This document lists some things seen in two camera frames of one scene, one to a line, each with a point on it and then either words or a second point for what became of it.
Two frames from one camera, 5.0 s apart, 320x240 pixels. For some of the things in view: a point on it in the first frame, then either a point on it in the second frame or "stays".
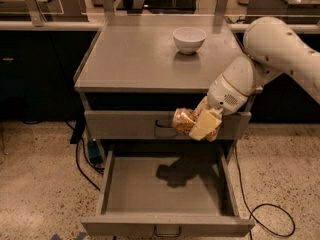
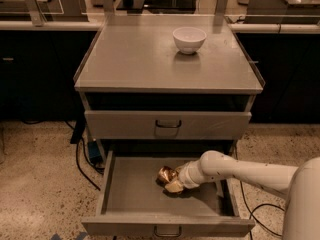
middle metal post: (107, 0) stays
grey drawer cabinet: (138, 69) stays
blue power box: (95, 156) stays
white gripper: (222, 95) → (185, 177)
